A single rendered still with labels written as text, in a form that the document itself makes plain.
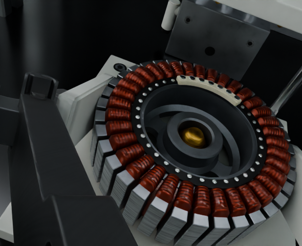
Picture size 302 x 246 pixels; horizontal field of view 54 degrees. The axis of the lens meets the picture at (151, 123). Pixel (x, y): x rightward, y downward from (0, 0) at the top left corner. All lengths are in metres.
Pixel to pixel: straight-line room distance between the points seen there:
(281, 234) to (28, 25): 0.25
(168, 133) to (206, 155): 0.02
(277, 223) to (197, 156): 0.07
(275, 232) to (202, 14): 0.17
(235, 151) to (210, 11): 0.12
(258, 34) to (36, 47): 0.18
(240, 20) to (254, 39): 0.02
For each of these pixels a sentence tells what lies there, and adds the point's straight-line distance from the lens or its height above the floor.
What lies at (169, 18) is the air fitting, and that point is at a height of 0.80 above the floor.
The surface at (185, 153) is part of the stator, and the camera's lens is 0.16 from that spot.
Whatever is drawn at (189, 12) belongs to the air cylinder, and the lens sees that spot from 0.26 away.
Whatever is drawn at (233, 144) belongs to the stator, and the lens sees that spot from 0.19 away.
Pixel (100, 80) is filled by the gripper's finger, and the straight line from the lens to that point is 0.16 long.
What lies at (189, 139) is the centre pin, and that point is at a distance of 0.16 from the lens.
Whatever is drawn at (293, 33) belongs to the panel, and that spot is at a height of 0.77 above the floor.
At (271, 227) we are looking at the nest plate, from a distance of 0.19.
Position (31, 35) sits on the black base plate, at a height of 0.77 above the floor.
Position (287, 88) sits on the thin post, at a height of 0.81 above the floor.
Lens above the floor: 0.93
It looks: 47 degrees down
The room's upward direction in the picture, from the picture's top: 21 degrees clockwise
